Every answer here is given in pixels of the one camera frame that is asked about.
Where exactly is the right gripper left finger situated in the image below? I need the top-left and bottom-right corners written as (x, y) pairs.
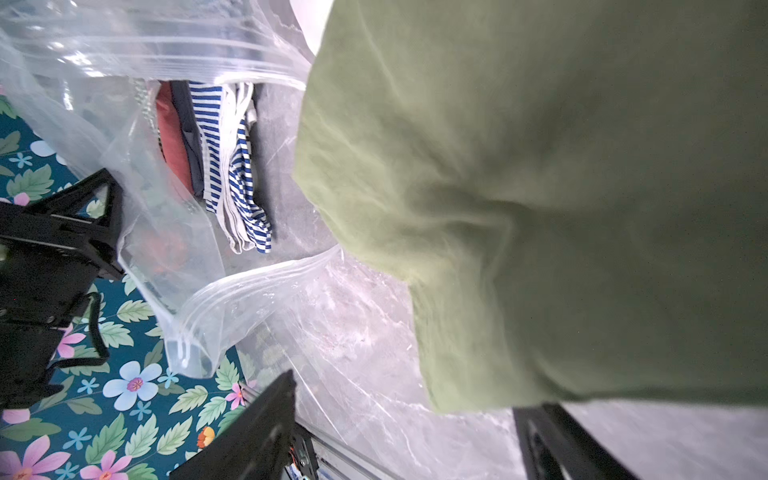
top-left (170, 370), bottom-right (296, 480)

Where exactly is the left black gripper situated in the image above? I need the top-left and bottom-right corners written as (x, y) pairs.
top-left (1, 169), bottom-right (124, 408)

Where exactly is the red garment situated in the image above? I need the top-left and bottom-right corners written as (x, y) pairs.
top-left (155, 82), bottom-right (194, 194)

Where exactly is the olive green checkered-trim garment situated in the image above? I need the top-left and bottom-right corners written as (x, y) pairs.
top-left (294, 1), bottom-right (767, 412)

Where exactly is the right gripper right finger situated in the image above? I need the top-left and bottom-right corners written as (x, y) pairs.
top-left (512, 404), bottom-right (637, 480)

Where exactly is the blue white striped garment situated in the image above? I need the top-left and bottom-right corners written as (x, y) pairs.
top-left (189, 82), bottom-right (272, 254)

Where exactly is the clear plastic vacuum bag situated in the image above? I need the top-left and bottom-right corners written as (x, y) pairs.
top-left (1, 1), bottom-right (525, 479)

